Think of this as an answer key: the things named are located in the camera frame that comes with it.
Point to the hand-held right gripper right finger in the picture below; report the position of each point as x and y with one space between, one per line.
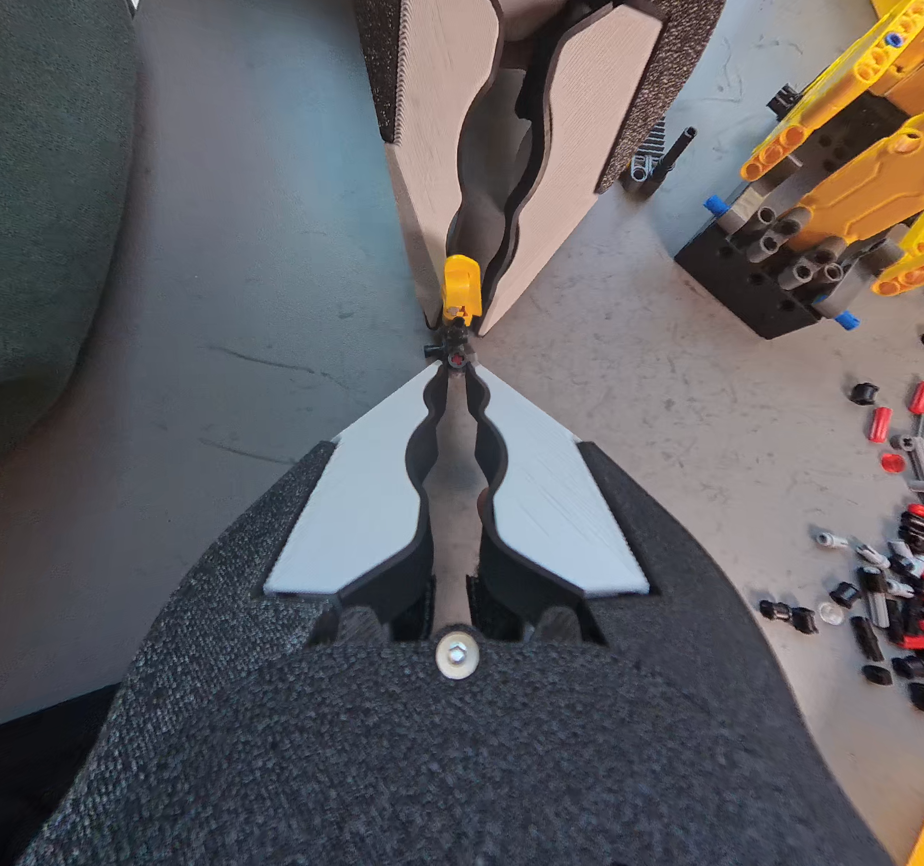
563 519

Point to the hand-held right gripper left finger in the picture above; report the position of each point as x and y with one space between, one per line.
346 519

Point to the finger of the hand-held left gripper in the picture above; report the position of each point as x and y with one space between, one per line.
577 123
433 86

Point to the grey grille yellow lego assembly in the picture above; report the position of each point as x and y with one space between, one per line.
650 169

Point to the yellow lego blade with connector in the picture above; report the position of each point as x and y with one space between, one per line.
462 289

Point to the yellow black lego robot model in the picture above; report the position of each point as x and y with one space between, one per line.
830 216

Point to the pile of small lego pins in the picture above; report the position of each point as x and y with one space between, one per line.
866 639

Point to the person's green sweater torso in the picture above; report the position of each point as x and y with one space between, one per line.
58 195

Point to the person's black trousers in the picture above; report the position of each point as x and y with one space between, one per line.
36 794

